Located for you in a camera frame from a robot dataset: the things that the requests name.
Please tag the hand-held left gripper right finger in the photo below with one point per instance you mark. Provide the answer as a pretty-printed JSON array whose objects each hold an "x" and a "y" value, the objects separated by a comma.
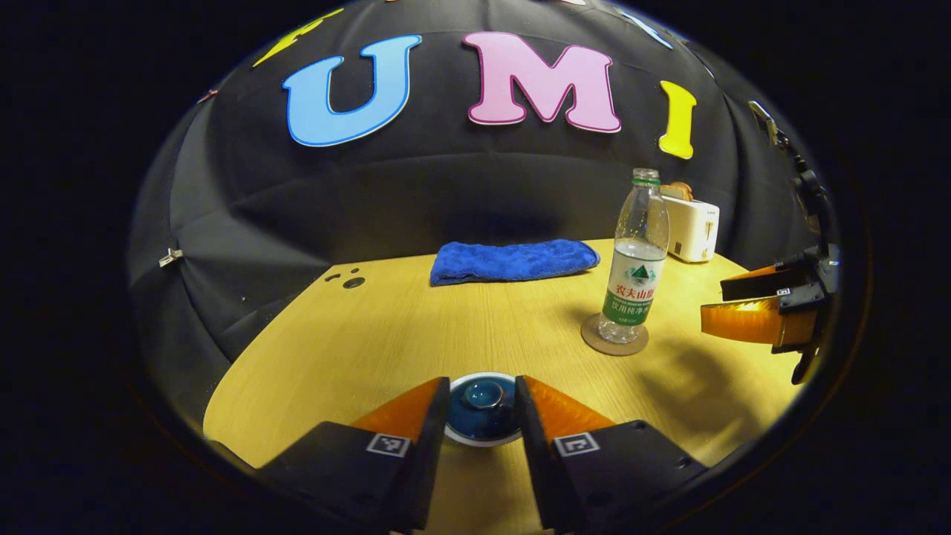
[{"x": 542, "y": 461}]

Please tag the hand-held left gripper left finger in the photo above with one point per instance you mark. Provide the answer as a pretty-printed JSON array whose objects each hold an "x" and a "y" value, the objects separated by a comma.
[{"x": 420, "y": 461}]

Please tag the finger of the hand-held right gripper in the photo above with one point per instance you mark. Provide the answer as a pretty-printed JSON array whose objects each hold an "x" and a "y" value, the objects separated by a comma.
[
  {"x": 750, "y": 321},
  {"x": 773, "y": 279}
]

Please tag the dark blue teacup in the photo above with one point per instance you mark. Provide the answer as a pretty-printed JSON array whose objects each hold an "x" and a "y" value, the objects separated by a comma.
[{"x": 475, "y": 443}]

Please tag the dark blue teacup lid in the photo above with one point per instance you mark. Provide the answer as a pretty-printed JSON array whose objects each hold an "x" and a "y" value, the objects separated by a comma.
[{"x": 483, "y": 416}]

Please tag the clear plastic water bottle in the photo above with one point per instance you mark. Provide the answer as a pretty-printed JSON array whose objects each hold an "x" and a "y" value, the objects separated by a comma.
[{"x": 634, "y": 282}]

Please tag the round brown coaster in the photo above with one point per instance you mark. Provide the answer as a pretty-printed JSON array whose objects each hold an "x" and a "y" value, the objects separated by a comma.
[{"x": 591, "y": 338}]

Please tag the white toaster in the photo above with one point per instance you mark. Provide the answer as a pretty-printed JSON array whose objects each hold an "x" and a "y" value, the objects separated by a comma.
[{"x": 691, "y": 230}]

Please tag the brown toast slice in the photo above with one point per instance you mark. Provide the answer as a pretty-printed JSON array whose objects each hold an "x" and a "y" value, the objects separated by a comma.
[{"x": 680, "y": 192}]

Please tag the blue folded towel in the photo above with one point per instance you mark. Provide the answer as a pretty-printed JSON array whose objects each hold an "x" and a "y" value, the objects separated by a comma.
[{"x": 513, "y": 261}]

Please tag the black backdrop cloth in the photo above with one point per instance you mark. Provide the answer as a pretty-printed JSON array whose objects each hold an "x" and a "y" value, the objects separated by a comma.
[{"x": 446, "y": 193}]

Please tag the white cloth clip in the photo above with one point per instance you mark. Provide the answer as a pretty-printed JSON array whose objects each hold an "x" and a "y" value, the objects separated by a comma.
[{"x": 170, "y": 257}]

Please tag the red cloth clip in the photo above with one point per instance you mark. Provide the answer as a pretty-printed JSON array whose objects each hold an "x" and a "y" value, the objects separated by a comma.
[{"x": 208, "y": 96}]

